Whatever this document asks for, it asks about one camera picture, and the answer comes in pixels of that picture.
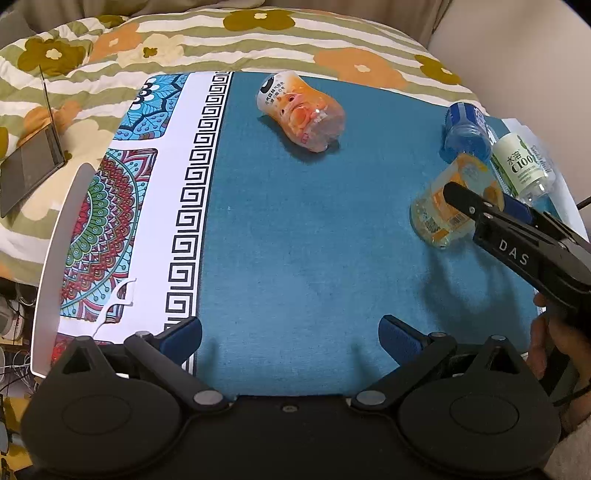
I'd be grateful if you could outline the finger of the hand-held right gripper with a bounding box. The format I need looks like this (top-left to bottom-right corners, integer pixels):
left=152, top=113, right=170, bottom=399
left=443, top=181, right=498, bottom=223
left=502, top=193, right=544, bottom=228

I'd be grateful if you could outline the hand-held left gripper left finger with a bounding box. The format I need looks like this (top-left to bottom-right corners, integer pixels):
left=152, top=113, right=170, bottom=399
left=48, top=316, right=232, bottom=414

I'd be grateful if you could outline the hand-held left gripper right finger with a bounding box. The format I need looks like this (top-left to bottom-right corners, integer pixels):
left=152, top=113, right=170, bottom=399
left=351, top=315, right=541, bottom=414

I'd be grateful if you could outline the yellow plastic drink bottle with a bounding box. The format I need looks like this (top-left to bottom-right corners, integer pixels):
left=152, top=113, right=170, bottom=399
left=410, top=154, right=505, bottom=249

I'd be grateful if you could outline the orange juice bottle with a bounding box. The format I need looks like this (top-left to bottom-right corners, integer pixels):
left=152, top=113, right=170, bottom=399
left=255, top=71, right=346, bottom=154

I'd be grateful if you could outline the person's right hand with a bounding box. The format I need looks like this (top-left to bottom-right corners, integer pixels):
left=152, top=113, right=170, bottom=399
left=527, top=292, right=591, bottom=431

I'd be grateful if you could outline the clear bottle with green label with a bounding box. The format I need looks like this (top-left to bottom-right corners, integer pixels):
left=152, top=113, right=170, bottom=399
left=491, top=132, right=556, bottom=209

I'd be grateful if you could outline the blue plastic bottle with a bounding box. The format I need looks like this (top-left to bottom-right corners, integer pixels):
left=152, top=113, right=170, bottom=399
left=442, top=102, right=496, bottom=163

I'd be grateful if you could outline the white dental floss pick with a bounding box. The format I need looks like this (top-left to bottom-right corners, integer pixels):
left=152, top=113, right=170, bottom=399
left=91, top=277, right=139, bottom=340

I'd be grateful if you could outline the blue patterned table mat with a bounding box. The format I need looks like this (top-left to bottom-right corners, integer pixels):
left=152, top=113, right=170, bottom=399
left=50, top=69, right=571, bottom=403

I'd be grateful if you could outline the cream sofa cushion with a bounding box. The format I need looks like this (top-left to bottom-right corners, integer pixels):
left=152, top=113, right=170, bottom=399
left=427, top=0, right=591, bottom=241

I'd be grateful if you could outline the floral striped blanket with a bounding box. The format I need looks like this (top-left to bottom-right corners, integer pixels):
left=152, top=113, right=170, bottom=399
left=0, top=7, right=488, bottom=284

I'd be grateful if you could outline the grey laptop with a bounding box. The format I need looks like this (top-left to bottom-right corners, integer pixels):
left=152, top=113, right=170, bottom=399
left=0, top=65, right=71, bottom=219

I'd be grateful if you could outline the tangle of cables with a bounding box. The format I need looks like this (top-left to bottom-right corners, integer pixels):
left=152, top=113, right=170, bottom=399
left=0, top=346, right=37, bottom=400

